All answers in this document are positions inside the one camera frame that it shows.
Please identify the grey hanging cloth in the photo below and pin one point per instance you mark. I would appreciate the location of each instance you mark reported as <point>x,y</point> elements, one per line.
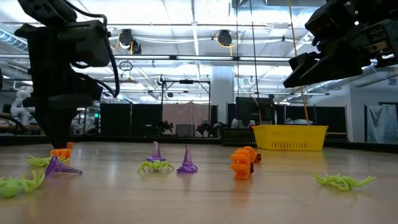
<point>382,124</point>

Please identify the yellow plastic mesh basket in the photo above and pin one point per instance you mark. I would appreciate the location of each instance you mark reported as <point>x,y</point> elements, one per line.
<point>289,138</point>

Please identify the grey square box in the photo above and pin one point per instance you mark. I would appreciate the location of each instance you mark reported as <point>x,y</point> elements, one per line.
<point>185,130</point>

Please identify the black plastic mesh basket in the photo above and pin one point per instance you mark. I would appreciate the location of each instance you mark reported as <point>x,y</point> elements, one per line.
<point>236,137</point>

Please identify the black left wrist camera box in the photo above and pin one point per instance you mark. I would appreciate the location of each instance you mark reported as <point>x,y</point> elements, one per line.
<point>87,43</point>

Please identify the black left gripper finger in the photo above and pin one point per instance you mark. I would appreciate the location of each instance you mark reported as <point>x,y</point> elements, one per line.
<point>56,124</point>
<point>72,115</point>

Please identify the purple plastic witch hat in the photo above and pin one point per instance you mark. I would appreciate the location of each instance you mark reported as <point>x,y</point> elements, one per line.
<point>187,163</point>
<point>156,152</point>
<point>57,166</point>

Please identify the black camera rig frame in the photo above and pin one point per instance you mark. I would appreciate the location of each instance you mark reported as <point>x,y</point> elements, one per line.
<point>186,81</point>

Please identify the white square column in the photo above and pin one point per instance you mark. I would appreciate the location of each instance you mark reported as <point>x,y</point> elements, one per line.
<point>222,93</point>

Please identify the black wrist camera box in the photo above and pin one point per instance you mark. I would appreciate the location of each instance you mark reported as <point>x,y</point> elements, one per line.
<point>329,25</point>
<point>87,43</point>

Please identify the white plastic bag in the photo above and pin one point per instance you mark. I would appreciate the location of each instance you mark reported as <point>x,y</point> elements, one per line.
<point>298,121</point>

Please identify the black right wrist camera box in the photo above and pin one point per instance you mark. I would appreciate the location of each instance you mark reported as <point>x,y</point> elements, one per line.
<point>329,25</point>

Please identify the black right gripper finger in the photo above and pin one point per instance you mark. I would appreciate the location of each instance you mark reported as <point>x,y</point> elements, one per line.
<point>306,60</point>
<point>326,73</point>

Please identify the silver ventilation duct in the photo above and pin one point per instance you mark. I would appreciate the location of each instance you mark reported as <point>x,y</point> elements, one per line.
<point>385,73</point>
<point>9,39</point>

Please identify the green plastic spider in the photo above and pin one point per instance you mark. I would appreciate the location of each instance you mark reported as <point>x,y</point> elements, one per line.
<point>340,182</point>
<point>38,161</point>
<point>9,188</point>
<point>155,165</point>

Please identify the black partition panel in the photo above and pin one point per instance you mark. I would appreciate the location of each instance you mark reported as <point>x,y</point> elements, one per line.
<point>118,119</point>
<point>245,109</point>
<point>329,116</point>
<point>146,119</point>

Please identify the black aluminium table frame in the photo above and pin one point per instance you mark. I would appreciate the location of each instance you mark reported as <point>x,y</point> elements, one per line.
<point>93,139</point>

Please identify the orange plastic pumpkin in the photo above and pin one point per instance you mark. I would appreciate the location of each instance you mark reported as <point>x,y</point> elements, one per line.
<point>241,168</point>
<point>71,145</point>
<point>60,152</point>
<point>250,152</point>

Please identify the beige backdrop cloth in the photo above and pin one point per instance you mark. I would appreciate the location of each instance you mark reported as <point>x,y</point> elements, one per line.
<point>186,113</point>

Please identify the white robot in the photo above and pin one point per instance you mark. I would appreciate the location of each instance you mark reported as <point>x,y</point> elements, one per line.
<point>17,115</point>

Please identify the long ceiling light bar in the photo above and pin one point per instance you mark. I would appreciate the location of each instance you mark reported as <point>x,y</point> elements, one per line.
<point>202,58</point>

